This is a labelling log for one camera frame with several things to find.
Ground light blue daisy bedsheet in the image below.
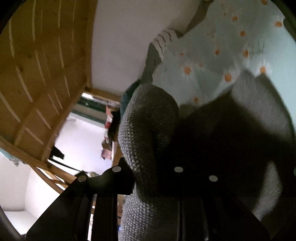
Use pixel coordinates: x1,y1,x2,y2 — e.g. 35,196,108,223
152,1,295,116

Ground hanging colourful clothes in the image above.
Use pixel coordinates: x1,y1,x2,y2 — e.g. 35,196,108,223
101,106,121,160

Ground grey knitted sweater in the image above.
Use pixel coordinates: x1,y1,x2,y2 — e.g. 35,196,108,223
118,71,295,240

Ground wooden bunk bed frame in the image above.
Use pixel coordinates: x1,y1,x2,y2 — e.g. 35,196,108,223
1,1,120,193

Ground dark grey striped blanket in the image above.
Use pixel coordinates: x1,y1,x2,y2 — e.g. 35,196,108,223
136,1,213,87

